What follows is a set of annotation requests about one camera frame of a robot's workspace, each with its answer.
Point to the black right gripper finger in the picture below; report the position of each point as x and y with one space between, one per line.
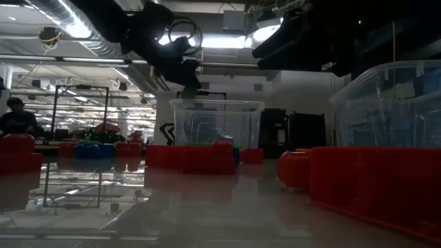
282 38
293 64

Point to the black cabinet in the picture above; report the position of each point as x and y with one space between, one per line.
308 131
268 120

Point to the person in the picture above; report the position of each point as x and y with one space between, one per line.
17 120

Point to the black background rig frame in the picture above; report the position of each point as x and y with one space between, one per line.
82 87

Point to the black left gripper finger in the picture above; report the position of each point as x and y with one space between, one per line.
182 74

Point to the white table mat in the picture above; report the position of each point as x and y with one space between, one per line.
220 206

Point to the blue toy block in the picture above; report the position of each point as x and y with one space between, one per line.
94 151
236 155

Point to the long ceiling pipe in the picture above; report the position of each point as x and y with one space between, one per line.
86 60

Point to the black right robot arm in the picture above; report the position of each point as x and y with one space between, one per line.
396 31

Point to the grey ceiling box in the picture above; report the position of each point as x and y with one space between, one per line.
234 20

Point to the clear plastic bin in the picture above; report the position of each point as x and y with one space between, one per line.
389 113
217 117

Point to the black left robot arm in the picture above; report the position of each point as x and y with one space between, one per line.
103 20

